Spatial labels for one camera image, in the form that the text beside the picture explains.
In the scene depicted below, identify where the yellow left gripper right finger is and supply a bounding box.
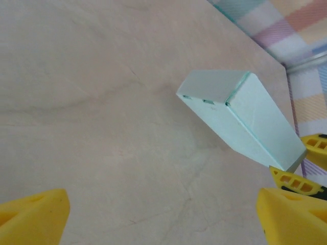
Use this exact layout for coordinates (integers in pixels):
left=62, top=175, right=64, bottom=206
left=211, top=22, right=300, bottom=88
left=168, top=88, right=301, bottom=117
left=256, top=187, right=327, bottom=245

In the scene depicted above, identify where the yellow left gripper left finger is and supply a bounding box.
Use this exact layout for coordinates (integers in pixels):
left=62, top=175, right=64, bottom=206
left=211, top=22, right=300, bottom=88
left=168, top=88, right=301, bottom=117
left=0, top=188, right=71, bottom=245

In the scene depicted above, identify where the mint green paper box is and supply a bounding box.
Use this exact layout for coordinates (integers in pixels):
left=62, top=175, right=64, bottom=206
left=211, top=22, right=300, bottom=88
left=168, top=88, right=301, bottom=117
left=175, top=70, right=309, bottom=173

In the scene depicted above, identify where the aluminium frame post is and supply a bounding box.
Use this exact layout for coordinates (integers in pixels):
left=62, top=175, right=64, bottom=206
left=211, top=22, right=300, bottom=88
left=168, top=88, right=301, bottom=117
left=286, top=51, right=327, bottom=75

